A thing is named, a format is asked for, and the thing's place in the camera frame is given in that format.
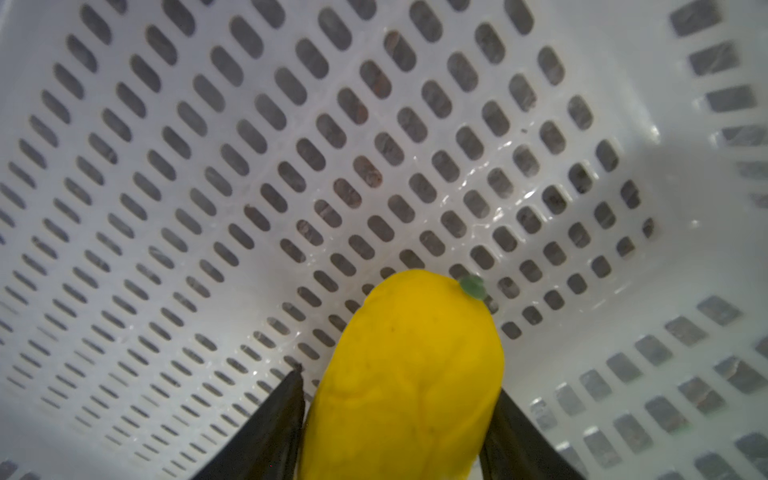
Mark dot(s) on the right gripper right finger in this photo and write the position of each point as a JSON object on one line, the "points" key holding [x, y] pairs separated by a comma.
{"points": [[514, 448]]}

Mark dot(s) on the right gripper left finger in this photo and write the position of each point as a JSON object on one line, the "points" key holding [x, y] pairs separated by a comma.
{"points": [[267, 445]]}

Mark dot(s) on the yellow toy banana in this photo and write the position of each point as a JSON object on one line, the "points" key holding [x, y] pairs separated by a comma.
{"points": [[410, 389]]}

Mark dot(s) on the white plastic perforated basket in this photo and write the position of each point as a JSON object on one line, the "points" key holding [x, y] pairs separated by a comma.
{"points": [[196, 196]]}

